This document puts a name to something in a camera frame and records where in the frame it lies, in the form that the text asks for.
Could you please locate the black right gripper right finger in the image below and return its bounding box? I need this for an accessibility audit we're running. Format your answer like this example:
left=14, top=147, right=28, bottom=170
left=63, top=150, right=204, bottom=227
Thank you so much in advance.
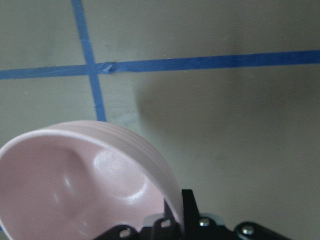
left=181, top=189, right=200, bottom=225

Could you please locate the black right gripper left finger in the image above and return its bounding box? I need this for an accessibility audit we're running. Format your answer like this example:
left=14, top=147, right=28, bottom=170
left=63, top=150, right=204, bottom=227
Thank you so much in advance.
left=162, top=199, right=180, bottom=227

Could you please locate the small pink bowl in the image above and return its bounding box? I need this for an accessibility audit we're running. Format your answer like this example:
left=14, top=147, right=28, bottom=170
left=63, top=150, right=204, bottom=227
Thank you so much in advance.
left=0, top=120, right=184, bottom=240

